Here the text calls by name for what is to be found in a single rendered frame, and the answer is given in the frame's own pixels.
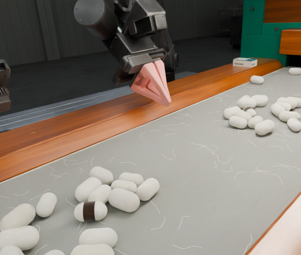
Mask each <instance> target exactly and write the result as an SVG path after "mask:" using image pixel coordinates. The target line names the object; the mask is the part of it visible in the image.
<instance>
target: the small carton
mask: <svg viewBox="0 0 301 255"><path fill-rule="evenodd" d="M233 66H240V67H250V68H251V67H254V66H257V59H250V58H236V59H233Z"/></svg>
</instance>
